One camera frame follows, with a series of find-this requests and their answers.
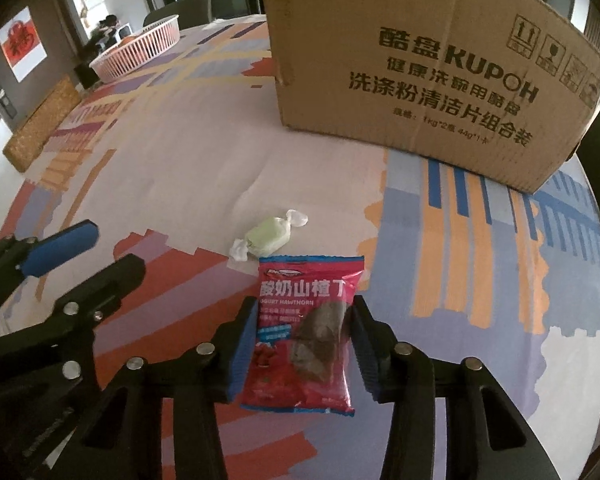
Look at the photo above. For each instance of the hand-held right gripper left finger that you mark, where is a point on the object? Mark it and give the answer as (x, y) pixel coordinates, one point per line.
(242, 350)

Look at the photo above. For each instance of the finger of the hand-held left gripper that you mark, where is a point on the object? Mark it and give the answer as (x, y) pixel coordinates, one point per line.
(60, 250)
(115, 280)

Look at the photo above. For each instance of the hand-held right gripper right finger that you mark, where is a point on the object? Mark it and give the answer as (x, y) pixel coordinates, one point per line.
(364, 352)

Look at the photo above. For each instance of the red snack packet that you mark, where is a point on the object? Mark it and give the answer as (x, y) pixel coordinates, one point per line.
(305, 300)

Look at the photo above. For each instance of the brown cardboard box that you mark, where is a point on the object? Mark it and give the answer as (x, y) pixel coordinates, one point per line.
(405, 35)

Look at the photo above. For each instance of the pale green wrapped candy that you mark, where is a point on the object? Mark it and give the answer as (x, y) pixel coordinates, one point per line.
(265, 235)

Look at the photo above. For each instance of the patterned tablecloth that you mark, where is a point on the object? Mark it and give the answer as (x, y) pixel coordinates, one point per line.
(180, 160)

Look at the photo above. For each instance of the pink plastic basket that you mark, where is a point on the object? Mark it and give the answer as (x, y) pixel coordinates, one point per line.
(140, 52)

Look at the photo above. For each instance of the orange fruit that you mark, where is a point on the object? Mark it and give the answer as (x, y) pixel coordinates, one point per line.
(126, 39)

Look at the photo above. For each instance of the dark chair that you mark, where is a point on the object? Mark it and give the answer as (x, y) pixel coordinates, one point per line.
(190, 10)

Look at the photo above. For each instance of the dark wall switch panel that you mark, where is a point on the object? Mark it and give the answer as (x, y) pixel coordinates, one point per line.
(5, 100)

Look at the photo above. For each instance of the red wall poster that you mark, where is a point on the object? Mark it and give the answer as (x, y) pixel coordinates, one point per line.
(20, 40)

